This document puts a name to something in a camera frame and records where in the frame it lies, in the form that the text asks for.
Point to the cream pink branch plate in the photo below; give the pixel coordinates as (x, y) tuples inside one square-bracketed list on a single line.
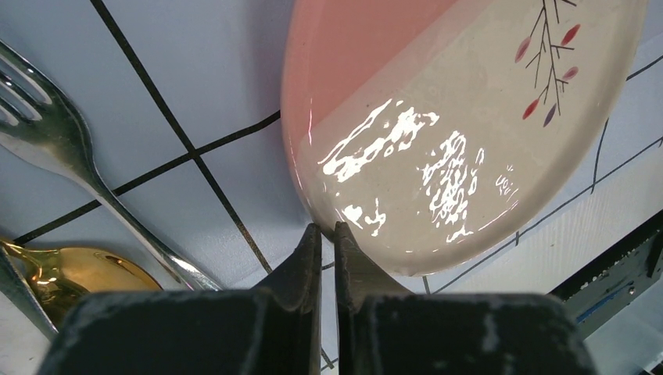
[(436, 129)]

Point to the silver metal fork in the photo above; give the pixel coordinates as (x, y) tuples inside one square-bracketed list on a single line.
[(41, 125)]

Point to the metal cutlery piece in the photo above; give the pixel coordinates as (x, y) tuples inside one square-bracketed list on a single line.
[(17, 290)]

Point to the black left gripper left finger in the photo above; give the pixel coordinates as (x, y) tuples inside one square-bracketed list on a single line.
[(271, 328)]

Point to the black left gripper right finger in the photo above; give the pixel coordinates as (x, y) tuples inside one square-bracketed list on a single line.
[(386, 329)]

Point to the white checked tablecloth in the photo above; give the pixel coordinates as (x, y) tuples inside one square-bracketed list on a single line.
[(181, 98)]

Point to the metal spoon wooden handle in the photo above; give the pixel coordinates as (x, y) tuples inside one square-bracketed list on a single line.
[(60, 277)]

